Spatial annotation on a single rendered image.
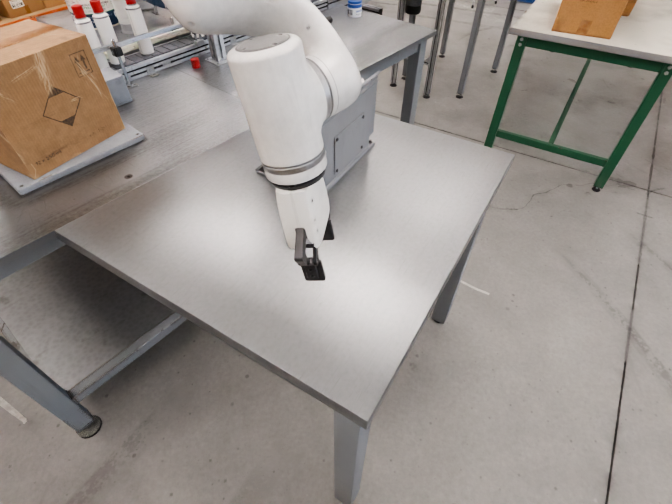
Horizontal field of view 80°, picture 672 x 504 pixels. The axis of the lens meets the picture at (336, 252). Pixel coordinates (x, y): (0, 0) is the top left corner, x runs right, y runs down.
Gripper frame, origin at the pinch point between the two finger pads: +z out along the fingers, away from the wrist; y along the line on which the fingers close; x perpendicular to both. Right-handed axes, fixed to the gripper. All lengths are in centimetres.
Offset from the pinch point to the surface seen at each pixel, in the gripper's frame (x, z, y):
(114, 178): -66, 5, -38
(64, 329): -114, 59, -25
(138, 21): -84, -18, -106
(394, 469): 4, 104, -3
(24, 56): -74, -26, -42
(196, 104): -60, 4, -81
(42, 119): -78, -12, -40
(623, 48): 108, 35, -171
